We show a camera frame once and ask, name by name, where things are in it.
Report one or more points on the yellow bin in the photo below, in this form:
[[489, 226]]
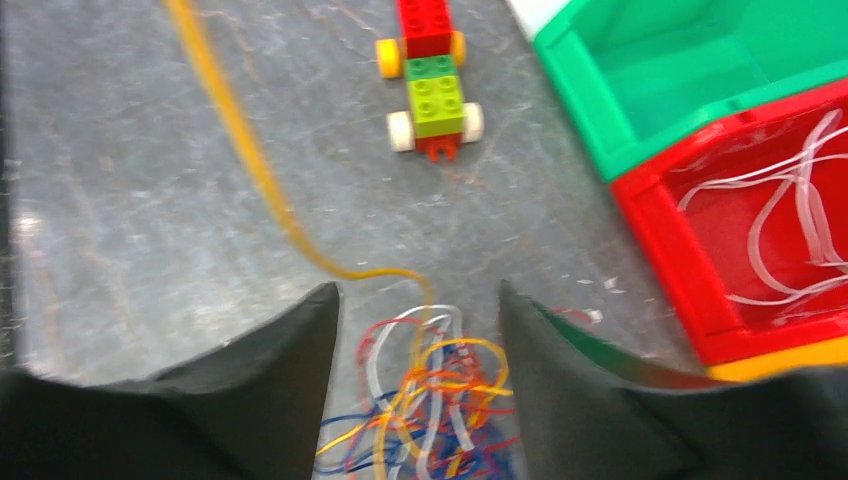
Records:
[[831, 352]]

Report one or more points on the white bin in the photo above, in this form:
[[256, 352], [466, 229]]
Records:
[[533, 15]]

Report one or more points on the toy brick car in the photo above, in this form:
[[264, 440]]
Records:
[[428, 56]]

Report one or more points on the red bin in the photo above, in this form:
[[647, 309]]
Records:
[[692, 208]]

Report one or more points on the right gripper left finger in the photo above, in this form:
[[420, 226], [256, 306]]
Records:
[[251, 409]]

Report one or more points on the green bin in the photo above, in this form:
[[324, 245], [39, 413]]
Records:
[[638, 76]]

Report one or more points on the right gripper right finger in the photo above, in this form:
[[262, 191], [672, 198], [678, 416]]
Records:
[[589, 410]]

